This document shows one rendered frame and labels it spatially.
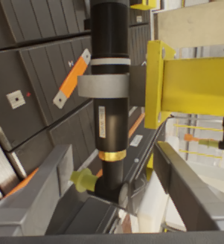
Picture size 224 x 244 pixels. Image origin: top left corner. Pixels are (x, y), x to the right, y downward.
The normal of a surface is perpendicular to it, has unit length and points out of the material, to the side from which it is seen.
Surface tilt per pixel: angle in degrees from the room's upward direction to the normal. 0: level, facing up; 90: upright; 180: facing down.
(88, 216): 90
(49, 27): 0
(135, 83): 90
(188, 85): 90
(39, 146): 0
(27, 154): 0
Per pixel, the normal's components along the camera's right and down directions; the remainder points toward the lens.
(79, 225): -0.15, -0.87
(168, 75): -0.49, 0.24
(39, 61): 0.87, 0.11
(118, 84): 0.21, 0.25
